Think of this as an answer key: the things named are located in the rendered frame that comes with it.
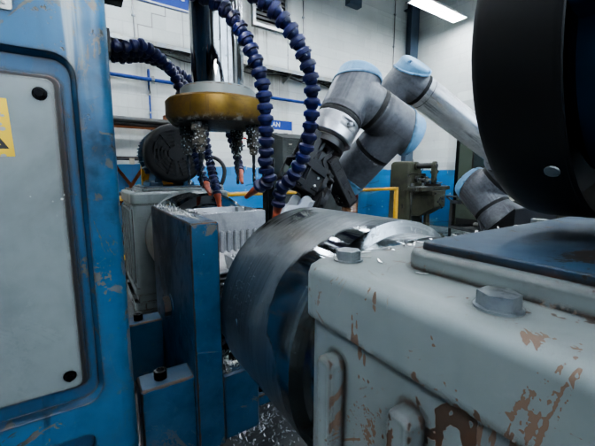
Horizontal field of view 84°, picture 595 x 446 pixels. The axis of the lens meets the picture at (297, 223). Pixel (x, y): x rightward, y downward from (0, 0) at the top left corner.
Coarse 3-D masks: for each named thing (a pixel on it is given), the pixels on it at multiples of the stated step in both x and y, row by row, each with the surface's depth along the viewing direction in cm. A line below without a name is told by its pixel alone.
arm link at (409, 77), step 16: (400, 64) 111; (416, 64) 109; (384, 80) 116; (400, 80) 112; (416, 80) 111; (432, 80) 114; (400, 96) 115; (416, 96) 115; (432, 96) 115; (448, 96) 116; (432, 112) 119; (448, 112) 118; (464, 112) 118; (448, 128) 123; (464, 128) 121; (464, 144) 129; (480, 144) 125
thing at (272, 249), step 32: (288, 224) 39; (320, 224) 35; (352, 224) 33; (384, 224) 31; (416, 224) 33; (256, 256) 37; (288, 256) 33; (320, 256) 30; (224, 288) 40; (256, 288) 34; (288, 288) 30; (224, 320) 39; (256, 320) 32; (288, 320) 28; (256, 352) 32; (288, 352) 27; (288, 384) 27; (288, 416) 29
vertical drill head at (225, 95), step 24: (240, 0) 55; (192, 24) 54; (216, 24) 53; (192, 48) 55; (216, 48) 53; (240, 48) 56; (192, 72) 56; (216, 72) 54; (240, 72) 57; (192, 96) 50; (216, 96) 50; (240, 96) 52; (168, 120) 57; (192, 120) 53; (216, 120) 53; (240, 120) 53; (192, 144) 54; (240, 144) 65
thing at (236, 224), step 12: (204, 216) 55; (216, 216) 56; (228, 216) 57; (240, 216) 58; (252, 216) 60; (264, 216) 61; (228, 228) 57; (240, 228) 59; (252, 228) 60; (228, 240) 57; (240, 240) 59
